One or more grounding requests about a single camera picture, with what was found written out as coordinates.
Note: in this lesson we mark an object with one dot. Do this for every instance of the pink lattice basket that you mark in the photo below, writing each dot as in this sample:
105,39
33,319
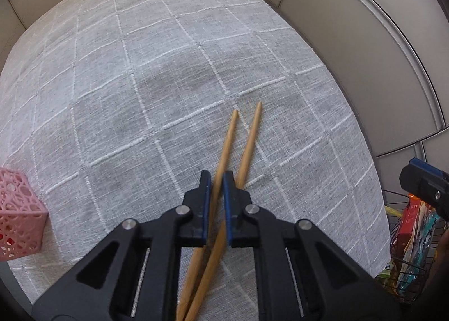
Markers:
24,222

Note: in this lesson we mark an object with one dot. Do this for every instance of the yellow strip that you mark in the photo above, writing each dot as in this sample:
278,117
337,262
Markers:
393,210

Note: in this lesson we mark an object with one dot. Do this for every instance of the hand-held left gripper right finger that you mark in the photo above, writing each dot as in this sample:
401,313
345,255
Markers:
228,201

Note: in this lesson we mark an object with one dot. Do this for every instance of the wooden chopstick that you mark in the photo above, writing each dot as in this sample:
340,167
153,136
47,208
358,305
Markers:
228,145
250,142

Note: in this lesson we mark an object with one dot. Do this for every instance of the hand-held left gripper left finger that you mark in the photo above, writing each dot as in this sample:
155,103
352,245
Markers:
207,201

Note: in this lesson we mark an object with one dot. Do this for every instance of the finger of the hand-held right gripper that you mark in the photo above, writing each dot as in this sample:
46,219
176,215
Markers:
421,180

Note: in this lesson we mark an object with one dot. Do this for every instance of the teal snack packet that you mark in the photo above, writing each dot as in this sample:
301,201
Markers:
424,236

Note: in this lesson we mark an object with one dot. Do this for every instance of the white checked tablecloth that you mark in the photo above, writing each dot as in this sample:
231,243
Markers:
140,79

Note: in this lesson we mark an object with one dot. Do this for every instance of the red snack box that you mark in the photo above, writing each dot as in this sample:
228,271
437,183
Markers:
408,226

